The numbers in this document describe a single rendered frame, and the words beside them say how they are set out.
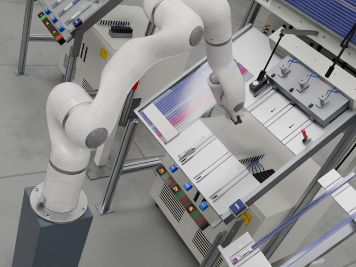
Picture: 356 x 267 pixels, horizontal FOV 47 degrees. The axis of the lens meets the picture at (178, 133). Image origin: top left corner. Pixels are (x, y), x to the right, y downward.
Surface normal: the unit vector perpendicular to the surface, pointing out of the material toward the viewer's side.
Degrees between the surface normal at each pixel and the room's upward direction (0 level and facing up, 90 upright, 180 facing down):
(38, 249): 90
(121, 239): 0
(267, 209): 0
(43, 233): 90
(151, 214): 0
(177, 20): 52
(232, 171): 42
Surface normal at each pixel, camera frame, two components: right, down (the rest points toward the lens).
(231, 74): 0.23, 0.04
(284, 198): 0.32, -0.77
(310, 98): -0.29, -0.49
